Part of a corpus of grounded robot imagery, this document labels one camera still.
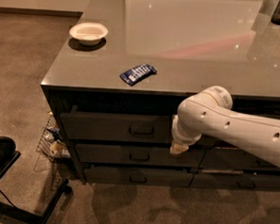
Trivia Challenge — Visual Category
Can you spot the blue snack packet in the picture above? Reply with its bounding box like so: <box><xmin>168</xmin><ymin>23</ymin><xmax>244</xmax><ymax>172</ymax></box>
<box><xmin>119</xmin><ymin>64</ymin><xmax>157</xmax><ymax>87</ymax></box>

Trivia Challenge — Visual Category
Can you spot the wire basket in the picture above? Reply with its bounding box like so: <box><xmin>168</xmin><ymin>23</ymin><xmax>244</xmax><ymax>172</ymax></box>
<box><xmin>34</xmin><ymin>116</ymin><xmax>66</xmax><ymax>190</ymax></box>

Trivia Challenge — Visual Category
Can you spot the white bowl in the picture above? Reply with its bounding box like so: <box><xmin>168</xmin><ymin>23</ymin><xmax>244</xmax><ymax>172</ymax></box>
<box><xmin>69</xmin><ymin>23</ymin><xmax>108</xmax><ymax>46</ymax></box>

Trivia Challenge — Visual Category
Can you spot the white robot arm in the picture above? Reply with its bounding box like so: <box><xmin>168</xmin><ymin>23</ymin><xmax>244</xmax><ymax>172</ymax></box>
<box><xmin>171</xmin><ymin>86</ymin><xmax>280</xmax><ymax>168</ymax></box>

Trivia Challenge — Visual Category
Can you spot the grey counter cabinet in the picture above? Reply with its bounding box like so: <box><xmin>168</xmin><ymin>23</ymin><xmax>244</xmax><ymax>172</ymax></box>
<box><xmin>41</xmin><ymin>0</ymin><xmax>280</xmax><ymax>182</ymax></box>

